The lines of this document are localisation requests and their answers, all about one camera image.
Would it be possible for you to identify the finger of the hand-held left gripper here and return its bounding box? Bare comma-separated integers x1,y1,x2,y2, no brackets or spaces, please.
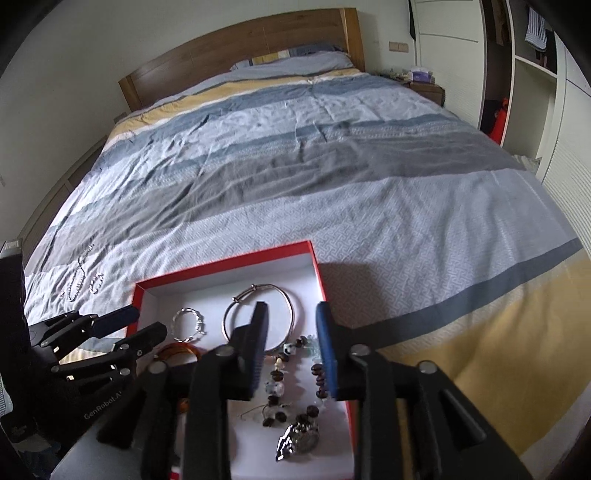
50,322,168,385
28,305,140,349

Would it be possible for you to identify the hanging striped shirt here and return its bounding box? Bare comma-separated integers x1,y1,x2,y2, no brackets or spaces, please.
523,8,553,52

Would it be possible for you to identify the wooden nightstand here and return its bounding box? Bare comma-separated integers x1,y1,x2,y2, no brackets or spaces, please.
396,76,447,108

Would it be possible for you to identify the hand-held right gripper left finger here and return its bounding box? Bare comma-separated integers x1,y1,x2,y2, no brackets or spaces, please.
141,301,270,480

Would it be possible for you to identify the amber translucent bangle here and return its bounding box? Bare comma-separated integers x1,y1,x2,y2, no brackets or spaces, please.
154,341,206,366

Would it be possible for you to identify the silver bead necklace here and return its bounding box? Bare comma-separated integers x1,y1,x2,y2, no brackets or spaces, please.
61,250,94,304

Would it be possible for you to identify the beaded bracelet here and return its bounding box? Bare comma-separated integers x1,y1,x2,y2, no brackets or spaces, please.
257,335,334,428

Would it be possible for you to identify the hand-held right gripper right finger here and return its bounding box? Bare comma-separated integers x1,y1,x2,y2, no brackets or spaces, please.
316,302,533,480

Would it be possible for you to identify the grey blue pillow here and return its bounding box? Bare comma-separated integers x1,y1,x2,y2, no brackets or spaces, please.
230,50,355,78

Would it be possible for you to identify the wooden headboard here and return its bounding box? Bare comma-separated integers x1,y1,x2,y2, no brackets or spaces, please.
118,7,367,112

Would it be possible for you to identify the thin silver bangle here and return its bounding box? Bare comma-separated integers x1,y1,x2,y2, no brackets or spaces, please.
222,282,302,354

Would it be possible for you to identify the silver metal watch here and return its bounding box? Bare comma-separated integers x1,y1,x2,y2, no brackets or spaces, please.
275,412,321,463

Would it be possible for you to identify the white wardrobe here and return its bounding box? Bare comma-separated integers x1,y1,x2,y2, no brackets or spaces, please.
408,0,591,237

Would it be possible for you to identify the bed with striped duvet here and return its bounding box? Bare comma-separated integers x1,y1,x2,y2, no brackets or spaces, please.
23,66,585,462

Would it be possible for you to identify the striped pillow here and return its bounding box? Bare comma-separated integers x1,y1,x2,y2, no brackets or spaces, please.
249,42,345,66

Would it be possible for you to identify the red cardboard box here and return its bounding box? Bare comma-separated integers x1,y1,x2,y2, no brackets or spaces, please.
124,240,359,480

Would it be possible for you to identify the red object in wardrobe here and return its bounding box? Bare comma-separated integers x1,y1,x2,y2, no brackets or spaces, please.
489,97,509,144

